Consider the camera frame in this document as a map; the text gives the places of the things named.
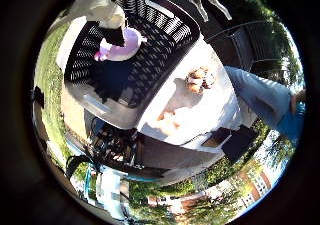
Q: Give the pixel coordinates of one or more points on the black plastic laundry basket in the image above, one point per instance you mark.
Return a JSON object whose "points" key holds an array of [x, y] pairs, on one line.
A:
{"points": [[146, 51]]}

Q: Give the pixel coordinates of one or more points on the brown and white dog plush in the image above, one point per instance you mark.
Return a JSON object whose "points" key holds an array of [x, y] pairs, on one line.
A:
{"points": [[200, 79]]}

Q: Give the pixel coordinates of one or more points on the black cart with blue stripes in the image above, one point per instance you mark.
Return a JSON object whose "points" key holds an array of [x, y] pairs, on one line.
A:
{"points": [[113, 148]]}

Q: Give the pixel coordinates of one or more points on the black metal bench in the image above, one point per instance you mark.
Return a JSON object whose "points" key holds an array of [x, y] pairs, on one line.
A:
{"points": [[253, 41]]}

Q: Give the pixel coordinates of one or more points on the person in blue jeans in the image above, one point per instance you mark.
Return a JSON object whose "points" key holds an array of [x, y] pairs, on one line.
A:
{"points": [[266, 96]]}

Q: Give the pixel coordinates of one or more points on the black bag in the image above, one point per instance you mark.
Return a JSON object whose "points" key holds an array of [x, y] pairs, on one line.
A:
{"points": [[239, 143]]}

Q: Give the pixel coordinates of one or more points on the red and white building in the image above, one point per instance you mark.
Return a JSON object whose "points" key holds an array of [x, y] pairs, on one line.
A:
{"points": [[246, 191]]}

